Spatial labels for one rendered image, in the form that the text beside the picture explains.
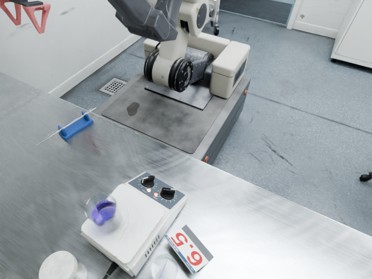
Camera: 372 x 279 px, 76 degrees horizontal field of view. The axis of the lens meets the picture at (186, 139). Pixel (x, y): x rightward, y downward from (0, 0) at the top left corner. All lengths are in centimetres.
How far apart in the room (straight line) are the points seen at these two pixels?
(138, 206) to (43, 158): 36
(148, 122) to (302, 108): 131
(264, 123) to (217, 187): 132
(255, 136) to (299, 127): 36
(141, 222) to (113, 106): 102
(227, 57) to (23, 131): 103
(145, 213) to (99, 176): 22
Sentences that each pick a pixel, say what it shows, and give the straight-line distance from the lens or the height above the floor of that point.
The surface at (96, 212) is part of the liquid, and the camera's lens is 47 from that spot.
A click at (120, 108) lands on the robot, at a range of 141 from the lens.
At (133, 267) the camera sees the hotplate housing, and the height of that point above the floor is 82.
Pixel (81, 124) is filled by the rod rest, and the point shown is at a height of 76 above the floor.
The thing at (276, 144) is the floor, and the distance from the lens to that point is 179.
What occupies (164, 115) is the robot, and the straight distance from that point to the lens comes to 133.
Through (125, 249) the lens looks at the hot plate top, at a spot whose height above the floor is 84.
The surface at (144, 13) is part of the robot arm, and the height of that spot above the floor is 108.
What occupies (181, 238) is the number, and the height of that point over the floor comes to 77.
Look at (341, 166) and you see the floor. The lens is 187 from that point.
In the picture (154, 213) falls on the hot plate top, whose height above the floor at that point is 84.
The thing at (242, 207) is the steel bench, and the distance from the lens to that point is 61.
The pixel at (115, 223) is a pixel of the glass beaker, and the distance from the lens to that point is 46.
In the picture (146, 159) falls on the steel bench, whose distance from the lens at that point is 67.
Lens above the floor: 129
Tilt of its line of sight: 50 degrees down
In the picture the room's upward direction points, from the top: 2 degrees clockwise
